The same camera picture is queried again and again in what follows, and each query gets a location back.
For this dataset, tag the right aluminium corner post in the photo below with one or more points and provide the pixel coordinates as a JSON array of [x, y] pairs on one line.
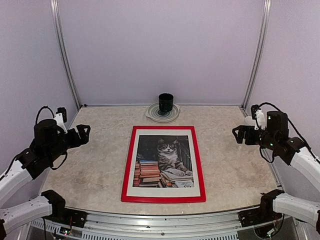
[[258, 53]]

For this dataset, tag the white striped ceramic plate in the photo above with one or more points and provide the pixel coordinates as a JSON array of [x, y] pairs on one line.
[[153, 113]]

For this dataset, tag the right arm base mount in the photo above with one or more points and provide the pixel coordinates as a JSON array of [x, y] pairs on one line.
[[266, 223]]

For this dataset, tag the red wooden picture frame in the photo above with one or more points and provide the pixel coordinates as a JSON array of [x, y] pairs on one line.
[[126, 175]]

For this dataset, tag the aluminium front rail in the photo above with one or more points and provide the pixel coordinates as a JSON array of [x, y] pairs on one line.
[[221, 225]]

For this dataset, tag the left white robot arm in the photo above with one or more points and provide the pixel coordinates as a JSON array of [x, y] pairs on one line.
[[24, 168]]

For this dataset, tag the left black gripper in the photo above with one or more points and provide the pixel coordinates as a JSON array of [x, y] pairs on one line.
[[84, 138]]

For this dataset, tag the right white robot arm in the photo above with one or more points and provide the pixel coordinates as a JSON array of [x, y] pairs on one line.
[[299, 169]]

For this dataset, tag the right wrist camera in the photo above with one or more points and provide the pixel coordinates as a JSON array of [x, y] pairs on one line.
[[258, 117]]

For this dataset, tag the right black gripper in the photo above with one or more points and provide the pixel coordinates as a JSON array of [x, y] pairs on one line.
[[243, 128]]

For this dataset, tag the left aluminium corner post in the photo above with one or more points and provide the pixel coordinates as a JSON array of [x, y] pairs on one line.
[[63, 53]]

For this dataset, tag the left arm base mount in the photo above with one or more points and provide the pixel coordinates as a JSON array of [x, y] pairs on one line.
[[70, 217]]

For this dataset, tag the cat photo print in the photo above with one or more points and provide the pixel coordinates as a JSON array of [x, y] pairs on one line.
[[163, 161]]

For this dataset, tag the dark green cup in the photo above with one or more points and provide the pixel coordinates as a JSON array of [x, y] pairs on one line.
[[165, 101]]

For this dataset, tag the aluminium corner post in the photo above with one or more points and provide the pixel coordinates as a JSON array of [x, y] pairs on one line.
[[258, 53], [63, 53]]

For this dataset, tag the white photo mat board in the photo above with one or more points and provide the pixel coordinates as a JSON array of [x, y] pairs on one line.
[[131, 180]]

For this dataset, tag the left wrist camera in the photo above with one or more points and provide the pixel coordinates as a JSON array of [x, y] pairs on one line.
[[61, 118]]

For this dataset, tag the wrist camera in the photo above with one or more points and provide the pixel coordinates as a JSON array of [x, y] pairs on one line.
[[61, 118], [258, 117]]

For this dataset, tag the light blue mug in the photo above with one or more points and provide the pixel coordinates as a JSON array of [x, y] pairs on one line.
[[249, 121]]

